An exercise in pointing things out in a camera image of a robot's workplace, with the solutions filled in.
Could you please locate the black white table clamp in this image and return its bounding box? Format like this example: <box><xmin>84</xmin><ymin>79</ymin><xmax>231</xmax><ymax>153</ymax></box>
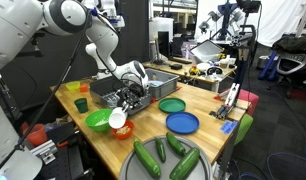
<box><xmin>209</xmin><ymin>82</ymin><xmax>242</xmax><ymax>121</ymax></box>

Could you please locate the yellow duck toy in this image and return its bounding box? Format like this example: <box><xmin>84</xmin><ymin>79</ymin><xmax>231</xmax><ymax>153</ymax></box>
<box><xmin>188</xmin><ymin>65</ymin><xmax>200</xmax><ymax>77</ymax></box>

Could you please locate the grey dish drainer tray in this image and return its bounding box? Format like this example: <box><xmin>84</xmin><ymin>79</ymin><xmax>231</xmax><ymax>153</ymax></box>
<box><xmin>89</xmin><ymin>75</ymin><xmax>153</xmax><ymax>116</ymax></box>

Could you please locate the dark jacket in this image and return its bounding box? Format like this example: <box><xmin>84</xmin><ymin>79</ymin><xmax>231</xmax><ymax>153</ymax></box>
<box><xmin>271</xmin><ymin>34</ymin><xmax>306</xmax><ymax>56</ymax></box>

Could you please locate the small green cucumber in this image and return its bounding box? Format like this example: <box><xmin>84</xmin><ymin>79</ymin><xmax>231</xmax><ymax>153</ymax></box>
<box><xmin>154</xmin><ymin>136</ymin><xmax>168</xmax><ymax>164</ymax></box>

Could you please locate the short green zucchini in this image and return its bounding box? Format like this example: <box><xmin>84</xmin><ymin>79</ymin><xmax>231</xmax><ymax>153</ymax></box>
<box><xmin>165</xmin><ymin>131</ymin><xmax>187</xmax><ymax>157</ymax></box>

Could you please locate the grey laptop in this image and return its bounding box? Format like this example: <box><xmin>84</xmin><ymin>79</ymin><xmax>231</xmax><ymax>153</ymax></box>
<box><xmin>189</xmin><ymin>38</ymin><xmax>225</xmax><ymax>63</ymax></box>

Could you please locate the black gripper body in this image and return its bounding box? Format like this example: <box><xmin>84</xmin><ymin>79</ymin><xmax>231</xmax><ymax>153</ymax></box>
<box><xmin>125</xmin><ymin>82</ymin><xmax>151</xmax><ymax>108</ymax></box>

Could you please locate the black white headset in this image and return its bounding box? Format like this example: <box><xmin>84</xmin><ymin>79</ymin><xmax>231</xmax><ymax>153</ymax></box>
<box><xmin>206</xmin><ymin>65</ymin><xmax>225</xmax><ymax>77</ymax></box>

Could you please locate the white plastic mug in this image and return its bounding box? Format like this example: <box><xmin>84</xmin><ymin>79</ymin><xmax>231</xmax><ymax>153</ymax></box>
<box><xmin>107</xmin><ymin>106</ymin><xmax>129</xmax><ymax>130</ymax></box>

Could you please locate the silver metal block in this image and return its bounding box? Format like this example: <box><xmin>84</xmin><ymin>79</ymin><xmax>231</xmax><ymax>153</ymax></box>
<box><xmin>28</xmin><ymin>139</ymin><xmax>59</xmax><ymax>166</ymax></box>

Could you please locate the black orange bar clamp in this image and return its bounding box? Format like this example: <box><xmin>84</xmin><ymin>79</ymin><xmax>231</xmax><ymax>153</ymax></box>
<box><xmin>55</xmin><ymin>132</ymin><xmax>96</xmax><ymax>180</ymax></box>

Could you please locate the small orange cup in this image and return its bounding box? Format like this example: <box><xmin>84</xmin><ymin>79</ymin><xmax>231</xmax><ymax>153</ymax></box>
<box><xmin>78</xmin><ymin>84</ymin><xmax>90</xmax><ymax>94</ymax></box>

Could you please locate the black computer monitor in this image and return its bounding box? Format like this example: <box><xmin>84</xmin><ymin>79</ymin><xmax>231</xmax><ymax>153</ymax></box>
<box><xmin>157</xmin><ymin>30</ymin><xmax>173</xmax><ymax>65</ymax></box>

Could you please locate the grey round tray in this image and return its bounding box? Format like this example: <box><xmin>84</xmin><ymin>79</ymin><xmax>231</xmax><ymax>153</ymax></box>
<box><xmin>118</xmin><ymin>134</ymin><xmax>213</xmax><ymax>180</ymax></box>

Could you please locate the grey plastic bin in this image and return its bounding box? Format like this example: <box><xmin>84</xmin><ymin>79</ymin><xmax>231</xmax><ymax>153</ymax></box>
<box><xmin>144</xmin><ymin>68</ymin><xmax>181</xmax><ymax>100</ymax></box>

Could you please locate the large green bowl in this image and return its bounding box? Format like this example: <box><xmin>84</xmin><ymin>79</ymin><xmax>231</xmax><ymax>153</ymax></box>
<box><xmin>84</xmin><ymin>108</ymin><xmax>113</xmax><ymax>133</ymax></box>

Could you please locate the red plastic cup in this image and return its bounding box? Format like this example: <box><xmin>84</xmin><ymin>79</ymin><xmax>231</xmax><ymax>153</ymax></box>
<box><xmin>21</xmin><ymin>123</ymin><xmax>49</xmax><ymax>147</ymax></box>

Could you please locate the white bowl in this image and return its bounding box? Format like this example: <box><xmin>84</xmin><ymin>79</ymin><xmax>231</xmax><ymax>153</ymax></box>
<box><xmin>196</xmin><ymin>61</ymin><xmax>212</xmax><ymax>73</ymax></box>

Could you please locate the peanuts pile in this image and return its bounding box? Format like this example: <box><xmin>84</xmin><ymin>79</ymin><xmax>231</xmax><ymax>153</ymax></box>
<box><xmin>116</xmin><ymin>125</ymin><xmax>132</xmax><ymax>135</ymax></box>

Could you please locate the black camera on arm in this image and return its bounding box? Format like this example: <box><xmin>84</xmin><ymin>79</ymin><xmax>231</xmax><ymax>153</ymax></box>
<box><xmin>16</xmin><ymin>31</ymin><xmax>46</xmax><ymax>58</ymax></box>

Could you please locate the dark green cup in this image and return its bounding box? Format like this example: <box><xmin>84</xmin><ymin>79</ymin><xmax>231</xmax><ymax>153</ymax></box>
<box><xmin>73</xmin><ymin>97</ymin><xmax>90</xmax><ymax>115</ymax></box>

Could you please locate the wooden office desk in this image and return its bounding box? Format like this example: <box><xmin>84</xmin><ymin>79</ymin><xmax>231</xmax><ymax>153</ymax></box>
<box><xmin>141</xmin><ymin>59</ymin><xmax>238</xmax><ymax>94</ymax></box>

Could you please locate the light blue plate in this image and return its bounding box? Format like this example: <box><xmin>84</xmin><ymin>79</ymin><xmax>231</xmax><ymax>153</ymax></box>
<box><xmin>147</xmin><ymin>79</ymin><xmax>165</xmax><ymax>88</ymax></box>

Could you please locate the metal wire dish rack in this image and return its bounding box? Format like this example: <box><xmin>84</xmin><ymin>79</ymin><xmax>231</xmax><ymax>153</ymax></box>
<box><xmin>102</xmin><ymin>87</ymin><xmax>151</xmax><ymax>113</ymax></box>

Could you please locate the black power brick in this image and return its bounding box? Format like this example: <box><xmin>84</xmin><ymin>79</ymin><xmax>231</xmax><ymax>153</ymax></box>
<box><xmin>169</xmin><ymin>62</ymin><xmax>184</xmax><ymax>71</ymax></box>

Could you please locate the green plate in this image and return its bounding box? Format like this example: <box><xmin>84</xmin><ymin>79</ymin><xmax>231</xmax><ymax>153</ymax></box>
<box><xmin>158</xmin><ymin>96</ymin><xmax>187</xmax><ymax>114</ymax></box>

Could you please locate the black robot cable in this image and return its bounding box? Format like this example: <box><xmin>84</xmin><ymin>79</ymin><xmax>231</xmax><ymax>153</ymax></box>
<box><xmin>0</xmin><ymin>8</ymin><xmax>94</xmax><ymax>177</ymax></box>

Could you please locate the white rice pile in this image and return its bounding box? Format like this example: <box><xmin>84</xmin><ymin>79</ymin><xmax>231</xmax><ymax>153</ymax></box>
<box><xmin>94</xmin><ymin>119</ymin><xmax>110</xmax><ymax>128</ymax></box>

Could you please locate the black keyboard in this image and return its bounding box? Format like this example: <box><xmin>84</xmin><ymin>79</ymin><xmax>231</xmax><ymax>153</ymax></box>
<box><xmin>167</xmin><ymin>56</ymin><xmax>194</xmax><ymax>65</ymax></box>

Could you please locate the small orange bowl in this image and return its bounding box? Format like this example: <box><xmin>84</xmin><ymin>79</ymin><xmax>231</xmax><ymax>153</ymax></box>
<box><xmin>111</xmin><ymin>119</ymin><xmax>135</xmax><ymax>141</ymax></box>

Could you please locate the blue tape piece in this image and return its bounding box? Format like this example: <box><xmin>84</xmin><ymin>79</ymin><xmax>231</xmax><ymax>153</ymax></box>
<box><xmin>219</xmin><ymin>120</ymin><xmax>239</xmax><ymax>135</ymax></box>

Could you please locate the grey office chair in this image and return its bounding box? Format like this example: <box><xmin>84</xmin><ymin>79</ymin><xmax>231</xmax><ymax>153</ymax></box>
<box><xmin>266</xmin><ymin>49</ymin><xmax>306</xmax><ymax>100</ymax></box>

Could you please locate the green stool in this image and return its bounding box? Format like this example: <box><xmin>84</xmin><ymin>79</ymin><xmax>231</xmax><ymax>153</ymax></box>
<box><xmin>234</xmin><ymin>113</ymin><xmax>254</xmax><ymax>146</ymax></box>

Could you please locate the blue metal frame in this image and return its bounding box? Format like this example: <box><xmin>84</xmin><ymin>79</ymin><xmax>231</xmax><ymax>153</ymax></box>
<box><xmin>257</xmin><ymin>49</ymin><xmax>278</xmax><ymax>81</ymax></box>

